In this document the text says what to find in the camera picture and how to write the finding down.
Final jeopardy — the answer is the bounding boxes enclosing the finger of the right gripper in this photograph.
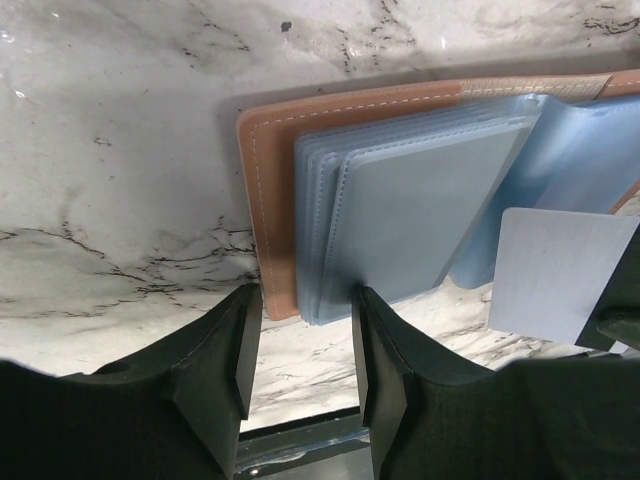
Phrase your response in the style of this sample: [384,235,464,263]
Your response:
[575,239,639,353]

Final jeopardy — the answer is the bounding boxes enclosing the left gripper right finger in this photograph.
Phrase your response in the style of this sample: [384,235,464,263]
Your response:
[352,287,639,479]

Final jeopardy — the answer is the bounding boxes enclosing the silver brushed credit card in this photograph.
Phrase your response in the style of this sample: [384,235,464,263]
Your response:
[488,208,639,352]

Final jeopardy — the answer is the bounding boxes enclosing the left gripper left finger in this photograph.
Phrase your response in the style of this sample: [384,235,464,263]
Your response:
[1,284,262,479]

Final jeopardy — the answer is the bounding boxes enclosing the tan leather card holder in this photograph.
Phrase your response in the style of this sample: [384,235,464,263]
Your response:
[237,70,639,325]

